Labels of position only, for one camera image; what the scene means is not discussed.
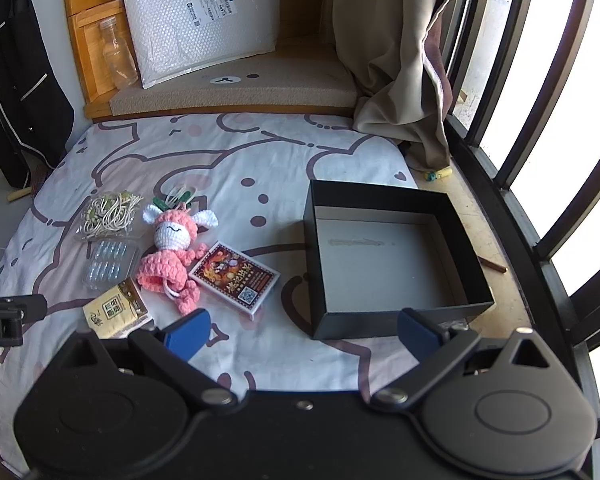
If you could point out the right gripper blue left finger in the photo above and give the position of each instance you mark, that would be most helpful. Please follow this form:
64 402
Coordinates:
183 338

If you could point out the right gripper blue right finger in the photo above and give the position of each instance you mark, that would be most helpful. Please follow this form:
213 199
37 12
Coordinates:
419 335

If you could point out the pink crochet bunny doll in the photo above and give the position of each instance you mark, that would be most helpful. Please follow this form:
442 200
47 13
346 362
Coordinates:
165 271

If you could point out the brown tea sachet packet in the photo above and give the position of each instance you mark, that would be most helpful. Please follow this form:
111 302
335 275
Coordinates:
117 312

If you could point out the red playing card box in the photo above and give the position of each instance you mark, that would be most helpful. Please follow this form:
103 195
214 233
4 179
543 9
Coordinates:
241 281

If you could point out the clear capsule blister pack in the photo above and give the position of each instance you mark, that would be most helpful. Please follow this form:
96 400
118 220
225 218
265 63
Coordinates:
111 263

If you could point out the bagged cream cord flowers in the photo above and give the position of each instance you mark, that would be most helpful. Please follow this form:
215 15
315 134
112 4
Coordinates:
107 215

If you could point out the black open gift box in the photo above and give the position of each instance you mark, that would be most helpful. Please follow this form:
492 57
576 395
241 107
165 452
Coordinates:
373 250

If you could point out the brown pen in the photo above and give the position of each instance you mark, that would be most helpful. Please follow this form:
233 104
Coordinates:
492 265

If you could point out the green yellow small toy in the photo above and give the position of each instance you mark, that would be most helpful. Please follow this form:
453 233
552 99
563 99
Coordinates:
438 175

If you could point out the patterned white bed sheet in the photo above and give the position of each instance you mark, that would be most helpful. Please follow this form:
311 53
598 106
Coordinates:
236 179

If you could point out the black jacket white piping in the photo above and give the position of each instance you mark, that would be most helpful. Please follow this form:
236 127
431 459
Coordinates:
36 117

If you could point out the brown bear cushion mat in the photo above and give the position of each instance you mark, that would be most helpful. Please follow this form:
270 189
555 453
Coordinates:
285 79

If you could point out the clear plastic bottle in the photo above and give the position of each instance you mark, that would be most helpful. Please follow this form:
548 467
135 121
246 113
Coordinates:
117 55

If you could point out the white bubble mailer package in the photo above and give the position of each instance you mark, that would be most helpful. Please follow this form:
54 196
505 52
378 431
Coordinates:
172 38

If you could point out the beige curtain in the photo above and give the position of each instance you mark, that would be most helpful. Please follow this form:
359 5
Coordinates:
392 50

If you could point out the wooden headboard shelf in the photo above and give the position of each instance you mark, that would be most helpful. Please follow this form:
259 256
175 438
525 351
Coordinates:
303 30

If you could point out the wooden handled brush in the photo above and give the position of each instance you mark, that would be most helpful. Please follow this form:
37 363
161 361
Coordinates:
19 194

